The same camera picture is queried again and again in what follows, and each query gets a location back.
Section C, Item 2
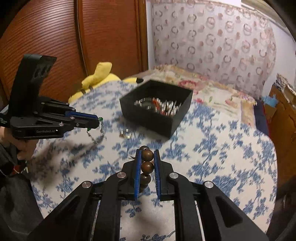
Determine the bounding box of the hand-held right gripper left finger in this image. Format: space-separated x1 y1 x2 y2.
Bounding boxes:
28 149 142 241

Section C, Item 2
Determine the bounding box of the navy blanket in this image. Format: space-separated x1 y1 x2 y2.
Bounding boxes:
254 99 271 138

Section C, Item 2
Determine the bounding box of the pale jade bangle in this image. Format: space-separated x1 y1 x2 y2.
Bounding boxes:
142 99 155 110

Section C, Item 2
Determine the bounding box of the wooden slatted wardrobe door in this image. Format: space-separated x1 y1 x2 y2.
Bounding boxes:
77 0 149 78
0 0 85 98

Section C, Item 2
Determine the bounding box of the black box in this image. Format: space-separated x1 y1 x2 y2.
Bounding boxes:
119 79 193 139

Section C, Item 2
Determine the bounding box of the person's left hand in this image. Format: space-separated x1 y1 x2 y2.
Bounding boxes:
17 138 31 161

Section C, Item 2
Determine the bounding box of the ring patterned curtain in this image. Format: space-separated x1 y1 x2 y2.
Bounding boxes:
150 0 278 98

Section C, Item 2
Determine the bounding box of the cardboard box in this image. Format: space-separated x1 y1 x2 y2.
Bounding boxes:
283 84 296 96

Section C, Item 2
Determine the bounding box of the brown wooden bead bracelet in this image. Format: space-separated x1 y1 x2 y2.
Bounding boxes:
139 146 154 193

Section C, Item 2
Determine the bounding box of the silver chain bracelet green bead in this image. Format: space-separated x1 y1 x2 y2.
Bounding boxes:
86 117 107 144

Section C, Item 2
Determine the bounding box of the floral bed blanket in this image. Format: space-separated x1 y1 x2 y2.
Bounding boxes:
136 64 258 130

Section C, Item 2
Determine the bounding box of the blue floral tablecloth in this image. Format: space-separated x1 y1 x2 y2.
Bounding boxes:
30 80 278 241

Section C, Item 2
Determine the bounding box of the blue plastic bag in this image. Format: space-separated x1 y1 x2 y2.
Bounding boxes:
261 95 277 114

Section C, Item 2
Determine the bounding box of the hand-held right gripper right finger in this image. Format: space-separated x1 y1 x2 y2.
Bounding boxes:
154 149 270 241

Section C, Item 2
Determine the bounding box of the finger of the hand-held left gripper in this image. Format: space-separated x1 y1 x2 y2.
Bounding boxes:
65 110 99 119
73 118 100 130

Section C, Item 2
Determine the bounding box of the wooden side cabinet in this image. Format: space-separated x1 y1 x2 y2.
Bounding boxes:
269 85 296 178

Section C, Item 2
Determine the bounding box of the stack of papers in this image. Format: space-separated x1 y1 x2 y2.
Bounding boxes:
276 73 292 90

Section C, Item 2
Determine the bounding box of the white pearl necklace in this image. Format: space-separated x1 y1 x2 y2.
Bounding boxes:
159 98 182 116

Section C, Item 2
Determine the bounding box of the yellow plush toy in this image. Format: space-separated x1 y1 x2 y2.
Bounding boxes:
68 61 144 102

